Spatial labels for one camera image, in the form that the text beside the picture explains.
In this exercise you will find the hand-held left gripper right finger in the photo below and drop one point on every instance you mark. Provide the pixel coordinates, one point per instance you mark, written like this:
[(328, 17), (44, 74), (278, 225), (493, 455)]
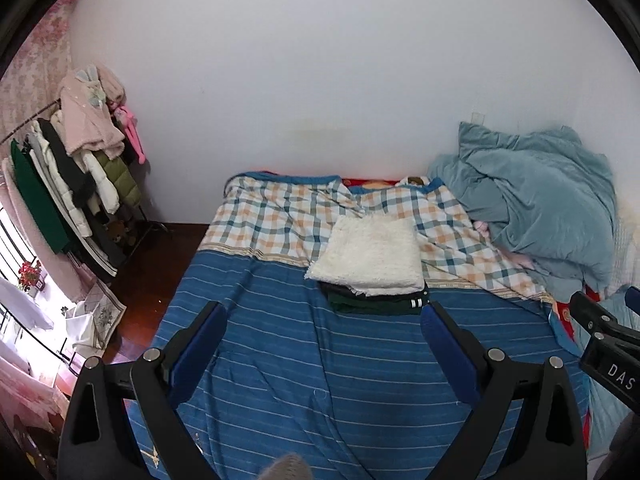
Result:
[(450, 350)]

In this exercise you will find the pink floral cloth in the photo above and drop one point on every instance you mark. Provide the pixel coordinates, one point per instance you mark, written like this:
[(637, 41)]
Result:
[(27, 390)]

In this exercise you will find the small brown object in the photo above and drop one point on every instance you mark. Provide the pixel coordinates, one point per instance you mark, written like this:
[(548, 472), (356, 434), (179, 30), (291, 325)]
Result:
[(415, 180)]

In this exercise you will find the olive green puffer jacket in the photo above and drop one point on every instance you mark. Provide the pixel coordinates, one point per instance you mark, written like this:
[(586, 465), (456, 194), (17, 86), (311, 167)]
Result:
[(122, 180)]

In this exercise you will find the white wall outlet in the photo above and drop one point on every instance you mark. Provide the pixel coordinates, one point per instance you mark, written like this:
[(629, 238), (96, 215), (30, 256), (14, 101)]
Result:
[(478, 118)]

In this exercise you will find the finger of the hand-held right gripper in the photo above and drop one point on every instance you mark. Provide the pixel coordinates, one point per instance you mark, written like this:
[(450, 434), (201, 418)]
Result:
[(595, 317), (634, 295)]

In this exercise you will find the white puffer coat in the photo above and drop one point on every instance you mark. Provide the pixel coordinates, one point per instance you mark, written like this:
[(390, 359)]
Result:
[(102, 185)]

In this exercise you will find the dark green folded garment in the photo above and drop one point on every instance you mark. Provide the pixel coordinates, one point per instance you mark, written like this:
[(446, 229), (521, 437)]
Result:
[(375, 308)]

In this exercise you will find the black window railing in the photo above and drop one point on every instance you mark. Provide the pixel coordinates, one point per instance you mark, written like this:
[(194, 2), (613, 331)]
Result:
[(12, 260)]

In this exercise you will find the white tweed jacket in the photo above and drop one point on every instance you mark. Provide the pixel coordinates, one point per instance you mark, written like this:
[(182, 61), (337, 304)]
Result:
[(370, 255)]

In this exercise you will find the person's grey trouser legs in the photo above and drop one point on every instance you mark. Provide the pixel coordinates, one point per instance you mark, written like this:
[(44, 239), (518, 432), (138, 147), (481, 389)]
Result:
[(287, 469)]

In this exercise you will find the black metal clothes rack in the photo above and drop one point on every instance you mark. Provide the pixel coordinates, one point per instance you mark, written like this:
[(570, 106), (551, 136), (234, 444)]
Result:
[(145, 220)]

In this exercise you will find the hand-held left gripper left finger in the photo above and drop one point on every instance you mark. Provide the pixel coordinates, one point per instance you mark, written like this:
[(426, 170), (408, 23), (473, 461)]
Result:
[(197, 350)]

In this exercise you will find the dark green hanging garment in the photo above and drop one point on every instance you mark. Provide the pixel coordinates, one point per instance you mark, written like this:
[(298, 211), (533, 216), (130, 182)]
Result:
[(42, 200)]

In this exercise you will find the black shiny folded garment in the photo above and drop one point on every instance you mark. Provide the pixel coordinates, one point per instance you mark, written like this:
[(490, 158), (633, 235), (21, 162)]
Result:
[(345, 292)]

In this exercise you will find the blue-grey quilt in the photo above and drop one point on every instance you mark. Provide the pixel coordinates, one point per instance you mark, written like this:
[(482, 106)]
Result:
[(540, 200)]

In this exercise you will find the blue striped plaid bedspread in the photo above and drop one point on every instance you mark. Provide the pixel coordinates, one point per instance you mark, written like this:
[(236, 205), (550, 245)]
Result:
[(280, 320)]

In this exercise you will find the pink plush toy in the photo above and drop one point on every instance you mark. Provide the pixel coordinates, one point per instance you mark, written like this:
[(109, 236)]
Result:
[(134, 135)]

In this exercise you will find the floral print cushion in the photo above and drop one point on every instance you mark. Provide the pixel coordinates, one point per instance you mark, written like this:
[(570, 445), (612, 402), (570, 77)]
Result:
[(102, 315)]

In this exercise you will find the pink fleece coat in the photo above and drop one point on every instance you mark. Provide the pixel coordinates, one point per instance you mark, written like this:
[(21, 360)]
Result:
[(90, 115)]

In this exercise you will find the blue-grey pillow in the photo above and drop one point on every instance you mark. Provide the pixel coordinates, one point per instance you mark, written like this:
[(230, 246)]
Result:
[(605, 425)]

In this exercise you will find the black hanging garment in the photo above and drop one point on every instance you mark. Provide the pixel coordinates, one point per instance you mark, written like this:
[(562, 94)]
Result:
[(67, 160)]

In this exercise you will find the red potted flowers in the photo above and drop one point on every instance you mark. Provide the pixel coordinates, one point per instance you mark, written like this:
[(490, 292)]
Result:
[(29, 274)]

